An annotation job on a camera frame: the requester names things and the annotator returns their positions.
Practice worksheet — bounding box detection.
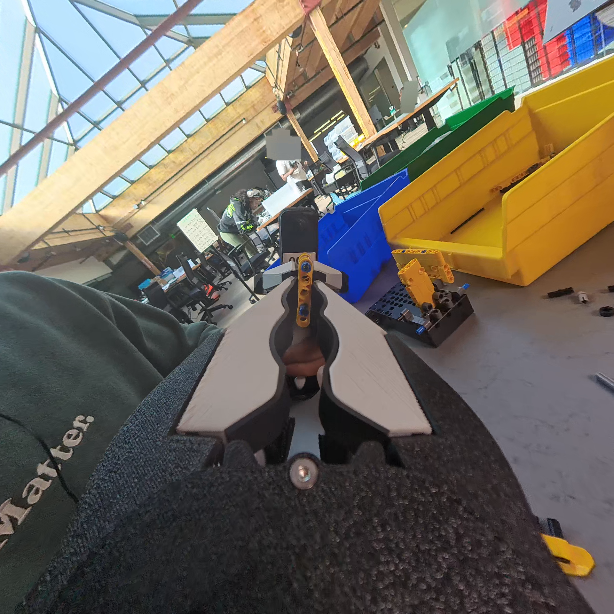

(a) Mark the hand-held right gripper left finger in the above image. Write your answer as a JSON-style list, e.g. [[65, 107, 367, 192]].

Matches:
[[177, 279, 297, 439]]

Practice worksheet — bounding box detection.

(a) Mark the yellow curved lego panel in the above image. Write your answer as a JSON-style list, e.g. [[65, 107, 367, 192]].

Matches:
[[542, 533, 596, 578]]

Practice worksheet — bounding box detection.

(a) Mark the yellow plastic bin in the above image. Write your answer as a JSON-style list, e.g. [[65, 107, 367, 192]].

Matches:
[[378, 59, 614, 287]]

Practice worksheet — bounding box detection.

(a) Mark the black office chair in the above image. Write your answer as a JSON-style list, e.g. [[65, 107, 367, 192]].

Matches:
[[335, 136, 373, 181], [174, 251, 232, 323]]

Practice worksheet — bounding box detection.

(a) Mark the yellow lego beam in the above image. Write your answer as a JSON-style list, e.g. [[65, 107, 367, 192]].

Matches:
[[296, 253, 315, 329]]

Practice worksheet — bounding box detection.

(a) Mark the green plastic bin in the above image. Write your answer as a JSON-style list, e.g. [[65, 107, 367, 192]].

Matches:
[[360, 86, 517, 192]]

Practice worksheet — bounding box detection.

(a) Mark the blue plastic bin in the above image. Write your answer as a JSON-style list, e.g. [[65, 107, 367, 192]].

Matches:
[[266, 168, 411, 304]]

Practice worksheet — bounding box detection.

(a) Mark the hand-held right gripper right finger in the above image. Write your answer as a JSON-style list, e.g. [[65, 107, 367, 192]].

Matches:
[[314, 282, 432, 437]]

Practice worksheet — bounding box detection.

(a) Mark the white flipchart board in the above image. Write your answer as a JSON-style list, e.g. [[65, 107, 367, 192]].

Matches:
[[177, 209, 219, 253]]

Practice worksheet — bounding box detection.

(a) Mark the black and yellow lego assembly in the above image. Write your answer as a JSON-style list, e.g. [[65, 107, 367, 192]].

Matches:
[[366, 248, 476, 348]]

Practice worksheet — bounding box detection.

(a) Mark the person's left hand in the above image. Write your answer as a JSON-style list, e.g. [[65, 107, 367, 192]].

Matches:
[[283, 336, 326, 378]]

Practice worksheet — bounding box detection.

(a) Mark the red blue parts drawer rack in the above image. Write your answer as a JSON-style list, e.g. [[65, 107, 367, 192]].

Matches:
[[451, 0, 614, 94]]

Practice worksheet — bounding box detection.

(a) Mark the black lego axle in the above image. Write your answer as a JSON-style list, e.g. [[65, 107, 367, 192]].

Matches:
[[449, 207, 486, 235]]

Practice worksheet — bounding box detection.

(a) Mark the black yellow lego subassembly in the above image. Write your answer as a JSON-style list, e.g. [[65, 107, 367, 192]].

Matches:
[[492, 153, 558, 193]]

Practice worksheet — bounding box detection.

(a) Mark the wooden top table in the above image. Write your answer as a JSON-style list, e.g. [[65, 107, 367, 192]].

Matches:
[[355, 77, 461, 155], [259, 186, 315, 227]]

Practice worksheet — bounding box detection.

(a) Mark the pile of small lego connectors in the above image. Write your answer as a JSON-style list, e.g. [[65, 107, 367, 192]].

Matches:
[[547, 284, 614, 393]]

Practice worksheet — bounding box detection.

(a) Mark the wooden pillar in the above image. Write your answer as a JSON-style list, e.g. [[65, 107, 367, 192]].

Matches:
[[306, 6, 379, 141]]

